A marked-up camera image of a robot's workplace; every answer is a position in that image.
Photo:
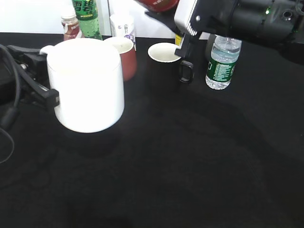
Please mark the brown Nescafe coffee bottle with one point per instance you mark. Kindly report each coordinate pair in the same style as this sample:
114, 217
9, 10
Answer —
71, 28

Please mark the clear water bottle green label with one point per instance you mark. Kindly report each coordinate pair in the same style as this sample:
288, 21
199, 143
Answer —
223, 57

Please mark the red-brown ceramic cup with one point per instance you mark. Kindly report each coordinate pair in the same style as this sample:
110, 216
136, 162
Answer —
127, 52

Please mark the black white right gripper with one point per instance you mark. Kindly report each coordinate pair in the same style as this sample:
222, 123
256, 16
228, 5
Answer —
266, 21

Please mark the cola bottle red label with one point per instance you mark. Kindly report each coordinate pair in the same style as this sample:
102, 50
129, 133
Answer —
158, 5

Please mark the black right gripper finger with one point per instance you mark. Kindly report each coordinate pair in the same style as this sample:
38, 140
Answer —
166, 18

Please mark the black mug white interior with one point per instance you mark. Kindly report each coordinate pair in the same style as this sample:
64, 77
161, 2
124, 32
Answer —
166, 71

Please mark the grey cup white interior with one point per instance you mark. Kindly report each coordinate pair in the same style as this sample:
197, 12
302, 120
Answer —
209, 46

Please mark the white ceramic mug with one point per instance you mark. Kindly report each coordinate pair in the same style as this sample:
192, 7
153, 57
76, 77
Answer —
87, 73

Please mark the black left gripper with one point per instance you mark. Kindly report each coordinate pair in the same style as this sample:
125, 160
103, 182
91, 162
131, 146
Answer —
33, 72

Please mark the green Sprite bottle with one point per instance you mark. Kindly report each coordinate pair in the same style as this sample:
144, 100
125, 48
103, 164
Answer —
87, 15

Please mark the white purple paper cup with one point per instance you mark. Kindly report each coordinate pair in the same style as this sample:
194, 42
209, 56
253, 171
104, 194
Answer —
122, 25

